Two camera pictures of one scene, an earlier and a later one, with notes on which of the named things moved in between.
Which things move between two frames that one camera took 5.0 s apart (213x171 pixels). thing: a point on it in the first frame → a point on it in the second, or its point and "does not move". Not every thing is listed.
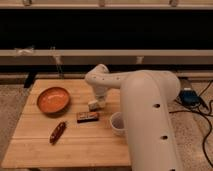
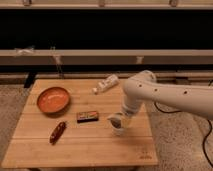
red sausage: (58, 132) does not move
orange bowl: (53, 100) does not move
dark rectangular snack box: (86, 117) does not move
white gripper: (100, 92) → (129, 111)
